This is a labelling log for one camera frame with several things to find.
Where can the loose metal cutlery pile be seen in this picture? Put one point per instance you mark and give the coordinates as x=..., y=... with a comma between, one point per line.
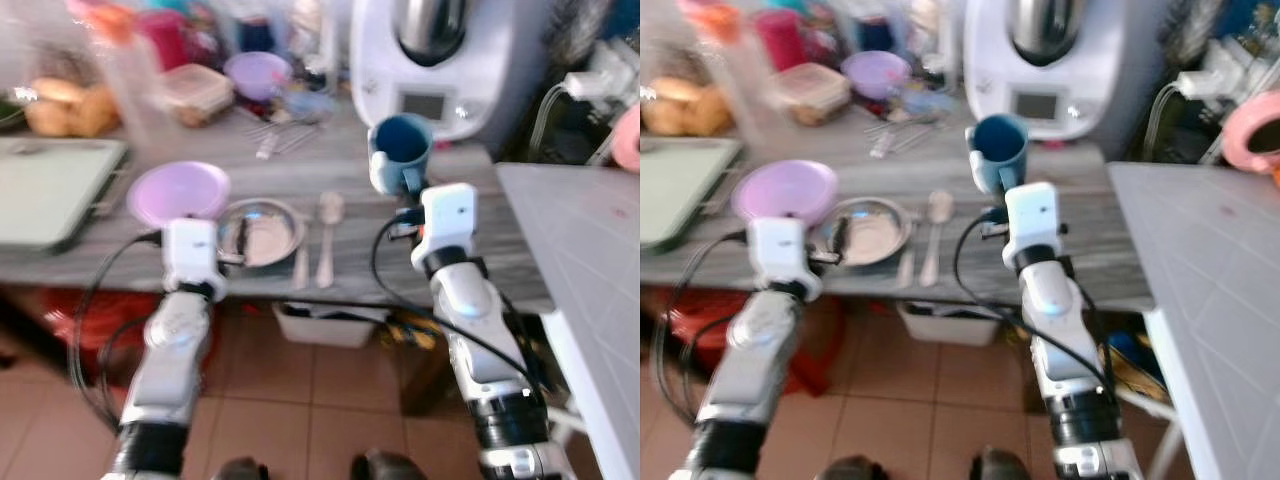
x=280, y=135
x=900, y=135

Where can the black left robot foot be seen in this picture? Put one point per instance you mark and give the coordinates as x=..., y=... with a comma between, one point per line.
x=242, y=470
x=850, y=470

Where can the red plastic bag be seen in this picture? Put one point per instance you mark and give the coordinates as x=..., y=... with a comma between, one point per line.
x=800, y=350
x=100, y=325

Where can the blue mug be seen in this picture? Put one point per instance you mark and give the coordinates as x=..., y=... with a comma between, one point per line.
x=1000, y=145
x=402, y=145

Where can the small purple bowl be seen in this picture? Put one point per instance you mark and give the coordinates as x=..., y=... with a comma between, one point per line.
x=876, y=73
x=258, y=75

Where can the pink round container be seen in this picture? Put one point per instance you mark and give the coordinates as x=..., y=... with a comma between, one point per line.
x=628, y=140
x=1240, y=135

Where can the clear plastic food container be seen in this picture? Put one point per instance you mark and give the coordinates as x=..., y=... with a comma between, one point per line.
x=812, y=92
x=198, y=92

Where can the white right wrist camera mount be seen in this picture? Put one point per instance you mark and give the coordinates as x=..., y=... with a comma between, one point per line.
x=448, y=222
x=1032, y=220

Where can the black robot foot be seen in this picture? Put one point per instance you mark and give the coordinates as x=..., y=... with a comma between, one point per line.
x=388, y=467
x=242, y=470
x=1003, y=465
x=850, y=470

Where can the wide purple plastic bowl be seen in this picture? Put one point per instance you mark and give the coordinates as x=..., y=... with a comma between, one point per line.
x=178, y=192
x=785, y=190

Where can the white kitchen machine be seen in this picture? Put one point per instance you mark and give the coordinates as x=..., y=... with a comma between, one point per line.
x=1080, y=75
x=470, y=75

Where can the white power adapter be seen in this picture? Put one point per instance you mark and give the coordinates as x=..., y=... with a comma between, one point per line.
x=600, y=80
x=1215, y=78

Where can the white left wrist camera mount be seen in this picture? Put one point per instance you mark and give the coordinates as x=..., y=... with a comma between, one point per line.
x=190, y=255
x=780, y=255

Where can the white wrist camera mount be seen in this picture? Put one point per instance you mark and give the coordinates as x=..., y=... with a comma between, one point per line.
x=1032, y=220
x=780, y=255
x=448, y=222
x=190, y=255

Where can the round metal plate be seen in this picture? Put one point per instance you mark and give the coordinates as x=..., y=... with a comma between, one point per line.
x=272, y=235
x=875, y=235

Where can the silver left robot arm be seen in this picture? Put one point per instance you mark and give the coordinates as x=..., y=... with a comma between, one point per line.
x=165, y=360
x=750, y=360

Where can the clear bottle with orange cap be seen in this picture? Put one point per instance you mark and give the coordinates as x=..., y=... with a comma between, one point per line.
x=745, y=85
x=135, y=85

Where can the white plastic bin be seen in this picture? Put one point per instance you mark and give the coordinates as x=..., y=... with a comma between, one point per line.
x=325, y=328
x=945, y=325

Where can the red plastic cup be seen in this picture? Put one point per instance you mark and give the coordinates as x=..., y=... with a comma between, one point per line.
x=780, y=38
x=163, y=38

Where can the black right robot foot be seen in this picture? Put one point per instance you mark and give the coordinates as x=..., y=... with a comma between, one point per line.
x=1003, y=465
x=388, y=467

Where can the brown bread loaf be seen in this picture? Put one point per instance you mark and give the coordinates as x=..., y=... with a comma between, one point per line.
x=70, y=108
x=690, y=108

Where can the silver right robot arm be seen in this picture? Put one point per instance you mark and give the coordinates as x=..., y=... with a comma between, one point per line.
x=1065, y=340
x=480, y=340

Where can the slim metal cutlery piece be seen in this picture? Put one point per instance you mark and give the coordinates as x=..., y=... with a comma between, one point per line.
x=911, y=265

